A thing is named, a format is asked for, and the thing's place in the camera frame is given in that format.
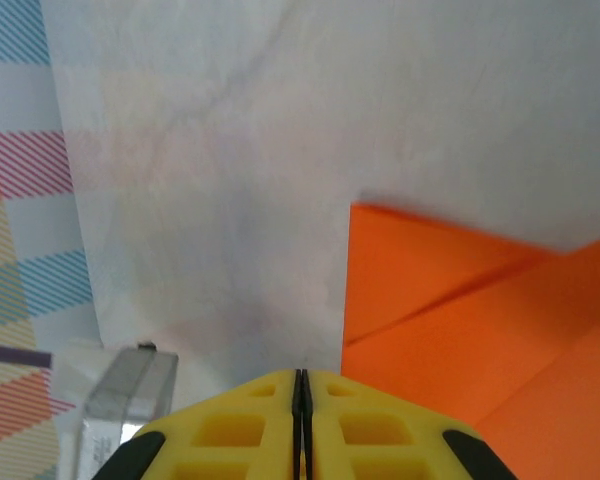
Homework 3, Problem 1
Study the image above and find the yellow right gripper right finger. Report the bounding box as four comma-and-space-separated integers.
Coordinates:
302, 368, 519, 480

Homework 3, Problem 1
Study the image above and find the clear plastic box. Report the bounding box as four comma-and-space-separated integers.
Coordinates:
82, 342, 180, 480

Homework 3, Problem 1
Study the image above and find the orange cloth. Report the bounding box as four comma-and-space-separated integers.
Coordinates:
340, 202, 600, 480

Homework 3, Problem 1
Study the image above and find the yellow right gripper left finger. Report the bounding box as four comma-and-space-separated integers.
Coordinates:
92, 368, 301, 480

